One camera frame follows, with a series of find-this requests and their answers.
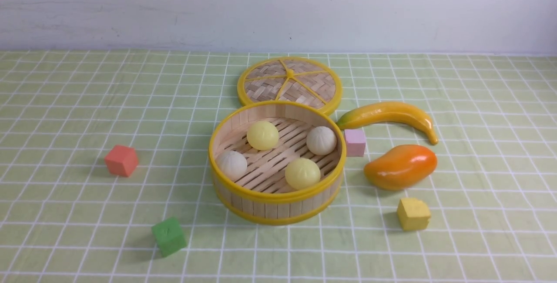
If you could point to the yellow bun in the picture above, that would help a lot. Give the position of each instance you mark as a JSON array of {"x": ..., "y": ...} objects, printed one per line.
[
  {"x": 263, "y": 135},
  {"x": 302, "y": 173}
]

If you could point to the white bun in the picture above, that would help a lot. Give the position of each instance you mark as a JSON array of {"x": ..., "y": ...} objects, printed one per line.
[
  {"x": 233, "y": 164},
  {"x": 321, "y": 140}
]

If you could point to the woven bamboo steamer lid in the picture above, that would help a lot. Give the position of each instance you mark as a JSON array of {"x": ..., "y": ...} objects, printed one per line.
[{"x": 294, "y": 79}]

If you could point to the bamboo steamer tray yellow rim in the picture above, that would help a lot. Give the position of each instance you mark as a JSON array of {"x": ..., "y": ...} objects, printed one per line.
[{"x": 262, "y": 194}]

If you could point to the pink foam cube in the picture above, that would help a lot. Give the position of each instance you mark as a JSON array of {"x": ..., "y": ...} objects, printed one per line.
[{"x": 355, "y": 142}]

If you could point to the yellow plastic banana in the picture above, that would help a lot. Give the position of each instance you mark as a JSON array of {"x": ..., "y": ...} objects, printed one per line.
[{"x": 398, "y": 112}]

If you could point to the orange plastic mango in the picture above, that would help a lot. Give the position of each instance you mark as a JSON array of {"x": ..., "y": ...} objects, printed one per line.
[{"x": 401, "y": 167}]

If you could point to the green foam cube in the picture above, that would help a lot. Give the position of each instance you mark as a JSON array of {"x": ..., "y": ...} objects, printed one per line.
[{"x": 169, "y": 236}]

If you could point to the red foam cube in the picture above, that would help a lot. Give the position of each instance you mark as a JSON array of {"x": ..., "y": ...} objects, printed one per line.
[{"x": 121, "y": 160}]

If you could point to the yellow foam cube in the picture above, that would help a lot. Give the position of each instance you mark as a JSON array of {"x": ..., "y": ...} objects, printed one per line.
[{"x": 413, "y": 214}]

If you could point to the green checkered tablecloth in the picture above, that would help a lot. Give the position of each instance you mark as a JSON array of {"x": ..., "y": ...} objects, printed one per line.
[{"x": 66, "y": 219}]

